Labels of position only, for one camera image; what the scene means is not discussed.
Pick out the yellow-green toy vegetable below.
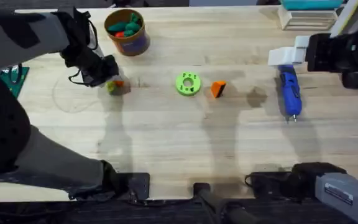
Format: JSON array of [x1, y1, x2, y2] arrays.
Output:
[[106, 81, 118, 95]]

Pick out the blue electric screwdriver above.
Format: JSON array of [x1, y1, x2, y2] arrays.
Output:
[[277, 64, 303, 123]]

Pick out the white slatted box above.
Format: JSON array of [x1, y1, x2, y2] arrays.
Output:
[[277, 5, 343, 31]]

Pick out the teal box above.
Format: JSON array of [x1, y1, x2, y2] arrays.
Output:
[[279, 0, 345, 11]]

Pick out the brown tub with toys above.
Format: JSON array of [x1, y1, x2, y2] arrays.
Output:
[[104, 8, 151, 57]]

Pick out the green disc with holes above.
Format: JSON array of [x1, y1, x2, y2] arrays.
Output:
[[175, 72, 203, 97]]

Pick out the green board with tools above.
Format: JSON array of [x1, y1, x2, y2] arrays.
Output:
[[0, 63, 30, 99]]

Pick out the orange ribbed wedge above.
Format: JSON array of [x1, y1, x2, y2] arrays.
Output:
[[210, 80, 227, 99]]

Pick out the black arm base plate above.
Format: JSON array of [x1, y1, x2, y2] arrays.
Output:
[[116, 172, 151, 201], [244, 170, 294, 199]]

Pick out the black rail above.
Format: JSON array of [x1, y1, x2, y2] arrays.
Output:
[[0, 198, 358, 224]]

